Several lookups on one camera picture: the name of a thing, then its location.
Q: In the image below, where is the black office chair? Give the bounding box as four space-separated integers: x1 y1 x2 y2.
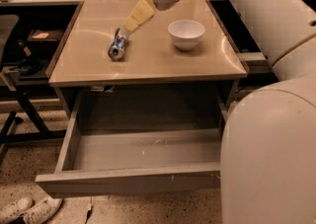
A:
0 14 67 167

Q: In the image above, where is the dark box with label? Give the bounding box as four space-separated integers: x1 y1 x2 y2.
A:
27 30 64 42

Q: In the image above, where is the white sneaker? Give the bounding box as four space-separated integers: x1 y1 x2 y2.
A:
23 196 62 224
0 197 34 224

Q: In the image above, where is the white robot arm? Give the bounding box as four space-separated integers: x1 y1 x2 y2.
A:
151 0 316 224

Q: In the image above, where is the white ceramic bowl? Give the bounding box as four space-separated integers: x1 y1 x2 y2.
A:
168 20 205 50

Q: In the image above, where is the beige top cabinet table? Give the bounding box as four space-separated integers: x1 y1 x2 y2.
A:
49 0 247 88

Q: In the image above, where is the left white sneaker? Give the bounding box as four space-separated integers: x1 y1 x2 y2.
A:
0 197 34 224

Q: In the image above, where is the blue silver redbull can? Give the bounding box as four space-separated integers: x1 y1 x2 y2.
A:
108 28 127 61

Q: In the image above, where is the open grey top drawer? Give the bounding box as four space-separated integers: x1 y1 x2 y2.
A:
36 82 226 197

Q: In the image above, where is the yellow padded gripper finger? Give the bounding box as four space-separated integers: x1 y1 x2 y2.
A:
119 0 156 37

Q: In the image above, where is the right white sneaker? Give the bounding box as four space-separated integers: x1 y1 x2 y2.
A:
23 196 62 224

